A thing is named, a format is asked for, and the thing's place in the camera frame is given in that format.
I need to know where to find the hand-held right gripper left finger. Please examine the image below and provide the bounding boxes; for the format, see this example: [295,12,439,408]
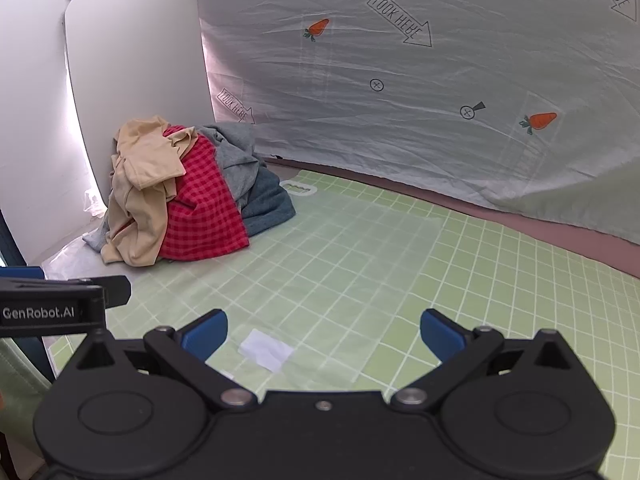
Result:
[75,309,261,413]

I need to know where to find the grey garment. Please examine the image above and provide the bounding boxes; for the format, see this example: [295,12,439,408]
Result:
[82,122,268,253]

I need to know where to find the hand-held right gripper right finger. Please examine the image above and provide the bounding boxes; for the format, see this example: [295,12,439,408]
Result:
[390,309,576,413]

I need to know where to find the dark blue post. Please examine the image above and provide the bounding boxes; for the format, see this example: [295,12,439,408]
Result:
[0,207,56,383]

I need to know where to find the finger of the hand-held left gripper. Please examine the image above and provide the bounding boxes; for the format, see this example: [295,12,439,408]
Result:
[65,275,132,309]

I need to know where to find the clear plastic sheet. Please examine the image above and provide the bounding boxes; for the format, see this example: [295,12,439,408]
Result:
[42,180,446,391]

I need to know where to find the white rounded panel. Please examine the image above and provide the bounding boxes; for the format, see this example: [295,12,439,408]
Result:
[64,0,216,206]

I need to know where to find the red checked garment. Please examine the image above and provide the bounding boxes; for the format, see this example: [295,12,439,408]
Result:
[159,127,251,262]

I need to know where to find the pink bed cover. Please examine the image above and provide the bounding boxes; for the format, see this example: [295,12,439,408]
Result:
[265,157,640,281]

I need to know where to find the grey carrot-print sheet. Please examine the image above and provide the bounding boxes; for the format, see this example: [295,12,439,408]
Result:
[80,0,640,248]

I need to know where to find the green grid mat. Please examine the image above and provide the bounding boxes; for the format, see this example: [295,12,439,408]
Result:
[47,170,640,480]

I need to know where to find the white paper slip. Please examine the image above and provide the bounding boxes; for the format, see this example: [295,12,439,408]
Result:
[239,329,294,374]

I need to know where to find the white plastic tag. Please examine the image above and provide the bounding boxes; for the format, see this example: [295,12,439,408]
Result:
[279,179,319,198]

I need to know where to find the blue-grey garment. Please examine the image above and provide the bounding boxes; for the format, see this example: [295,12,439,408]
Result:
[240,165,297,238]

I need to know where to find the person's green garment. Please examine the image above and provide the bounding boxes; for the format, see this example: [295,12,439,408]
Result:
[0,337,53,441]

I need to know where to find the beige long-sleeved shirt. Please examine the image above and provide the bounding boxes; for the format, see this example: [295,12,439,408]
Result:
[100,116,201,268]

